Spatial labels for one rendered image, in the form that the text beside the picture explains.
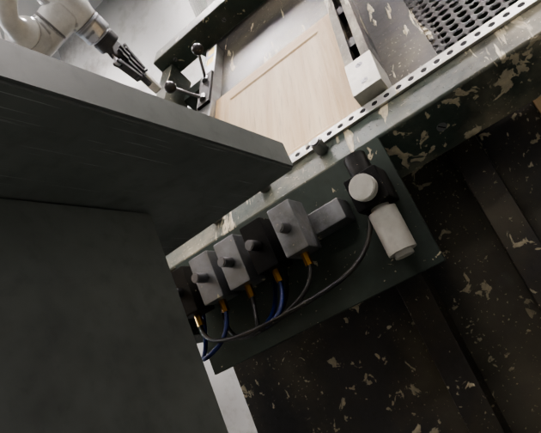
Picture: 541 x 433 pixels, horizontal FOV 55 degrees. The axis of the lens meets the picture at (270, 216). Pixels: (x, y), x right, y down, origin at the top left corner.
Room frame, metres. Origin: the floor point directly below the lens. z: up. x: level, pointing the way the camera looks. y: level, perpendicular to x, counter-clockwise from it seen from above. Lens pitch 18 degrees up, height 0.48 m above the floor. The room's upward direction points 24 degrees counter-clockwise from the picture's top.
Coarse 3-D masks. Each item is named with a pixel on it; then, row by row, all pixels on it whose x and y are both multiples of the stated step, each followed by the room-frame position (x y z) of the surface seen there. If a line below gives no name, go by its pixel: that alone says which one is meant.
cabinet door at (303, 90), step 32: (320, 32) 1.20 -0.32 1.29; (288, 64) 1.24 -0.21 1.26; (320, 64) 1.13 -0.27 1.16; (224, 96) 1.38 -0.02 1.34; (256, 96) 1.26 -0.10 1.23; (288, 96) 1.16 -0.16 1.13; (320, 96) 1.07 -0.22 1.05; (352, 96) 0.99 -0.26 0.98; (256, 128) 1.18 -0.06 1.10; (288, 128) 1.09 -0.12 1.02; (320, 128) 1.02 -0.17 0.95
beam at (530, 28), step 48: (480, 48) 0.78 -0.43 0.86; (528, 48) 0.74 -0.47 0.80; (432, 96) 0.80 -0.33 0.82; (480, 96) 0.80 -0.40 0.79; (528, 96) 0.82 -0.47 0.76; (336, 144) 0.90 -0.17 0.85; (384, 144) 0.86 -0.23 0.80; (432, 144) 0.87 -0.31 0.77; (288, 192) 0.93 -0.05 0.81; (192, 240) 1.06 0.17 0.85
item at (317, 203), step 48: (336, 192) 0.89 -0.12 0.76; (384, 192) 0.79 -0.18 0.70; (240, 240) 0.89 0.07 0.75; (288, 240) 0.83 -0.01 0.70; (336, 240) 0.91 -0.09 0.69; (384, 240) 0.82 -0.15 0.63; (432, 240) 0.84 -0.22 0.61; (192, 288) 0.93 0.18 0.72; (240, 288) 0.90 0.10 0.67; (288, 288) 0.92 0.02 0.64; (336, 288) 0.92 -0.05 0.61; (384, 288) 0.89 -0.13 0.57; (240, 336) 0.86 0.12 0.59; (288, 336) 0.98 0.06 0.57
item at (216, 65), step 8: (216, 48) 1.57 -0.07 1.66; (216, 56) 1.54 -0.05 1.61; (216, 64) 1.51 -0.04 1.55; (216, 72) 1.49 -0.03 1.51; (216, 80) 1.47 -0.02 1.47; (216, 88) 1.44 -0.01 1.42; (216, 96) 1.42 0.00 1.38; (208, 104) 1.37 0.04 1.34; (200, 112) 1.38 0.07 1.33; (208, 112) 1.35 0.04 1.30
